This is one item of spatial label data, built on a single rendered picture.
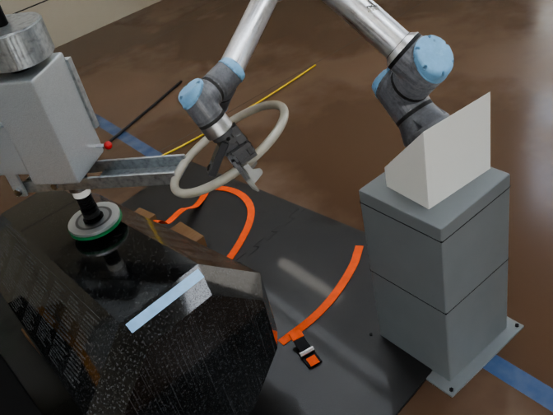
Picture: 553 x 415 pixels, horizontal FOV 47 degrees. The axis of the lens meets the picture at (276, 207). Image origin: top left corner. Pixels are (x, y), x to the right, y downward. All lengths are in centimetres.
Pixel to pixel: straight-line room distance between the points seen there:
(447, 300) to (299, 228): 140
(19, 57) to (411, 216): 142
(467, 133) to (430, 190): 23
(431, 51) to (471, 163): 47
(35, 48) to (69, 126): 30
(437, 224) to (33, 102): 143
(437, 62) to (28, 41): 131
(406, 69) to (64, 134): 119
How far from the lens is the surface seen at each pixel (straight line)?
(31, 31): 226
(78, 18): 773
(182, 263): 237
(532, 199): 378
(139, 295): 231
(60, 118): 236
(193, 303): 230
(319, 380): 293
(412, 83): 222
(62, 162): 240
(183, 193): 211
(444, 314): 257
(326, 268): 341
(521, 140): 427
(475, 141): 240
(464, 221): 237
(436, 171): 230
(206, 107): 189
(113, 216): 264
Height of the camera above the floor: 232
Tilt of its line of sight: 36 degrees down
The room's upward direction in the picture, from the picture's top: 14 degrees counter-clockwise
